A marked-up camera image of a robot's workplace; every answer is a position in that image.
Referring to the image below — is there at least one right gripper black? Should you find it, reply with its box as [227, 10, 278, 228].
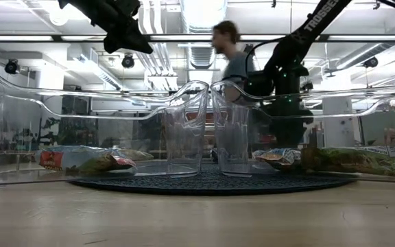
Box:
[262, 64, 313, 148]

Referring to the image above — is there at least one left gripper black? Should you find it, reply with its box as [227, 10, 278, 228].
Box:
[58, 0, 154, 55]

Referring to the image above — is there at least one black ceiling spotlight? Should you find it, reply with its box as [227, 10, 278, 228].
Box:
[4, 58, 21, 75]
[363, 56, 379, 69]
[121, 54, 136, 69]

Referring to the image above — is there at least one clear plastic bin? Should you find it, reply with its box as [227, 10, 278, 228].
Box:
[0, 60, 209, 186]
[150, 92, 276, 169]
[210, 80, 395, 185]

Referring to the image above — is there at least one black crossbar with light strips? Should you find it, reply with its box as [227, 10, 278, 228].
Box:
[0, 33, 395, 43]

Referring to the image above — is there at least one person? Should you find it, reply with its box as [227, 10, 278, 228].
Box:
[382, 126, 395, 145]
[211, 19, 257, 107]

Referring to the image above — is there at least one black round mat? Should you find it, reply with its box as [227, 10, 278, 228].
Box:
[67, 163, 356, 196]

